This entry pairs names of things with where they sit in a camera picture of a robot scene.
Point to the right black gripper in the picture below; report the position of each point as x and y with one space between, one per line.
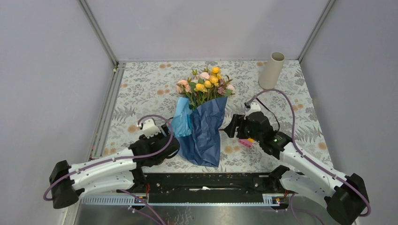
236 122

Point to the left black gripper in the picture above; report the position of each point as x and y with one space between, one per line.
143 137

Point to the brown ribbon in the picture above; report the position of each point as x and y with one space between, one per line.
262 104

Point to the blue wrapping paper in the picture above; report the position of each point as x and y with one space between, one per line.
198 130

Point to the artificial flower bunch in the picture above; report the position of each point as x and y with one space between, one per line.
205 86

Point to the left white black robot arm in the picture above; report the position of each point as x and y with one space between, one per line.
122 170

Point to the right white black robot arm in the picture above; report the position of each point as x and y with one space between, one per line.
344 197

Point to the beige cylindrical vase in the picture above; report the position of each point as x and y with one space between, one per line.
272 70

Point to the colourful toy brick block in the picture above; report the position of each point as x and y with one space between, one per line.
246 142

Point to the floral patterned table mat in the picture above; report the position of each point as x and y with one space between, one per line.
150 88

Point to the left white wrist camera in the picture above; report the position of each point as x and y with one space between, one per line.
149 128

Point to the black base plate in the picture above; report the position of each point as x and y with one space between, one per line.
209 187

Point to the white slotted cable duct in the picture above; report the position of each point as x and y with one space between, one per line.
127 200

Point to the left aluminium frame post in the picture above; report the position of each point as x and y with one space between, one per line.
98 31

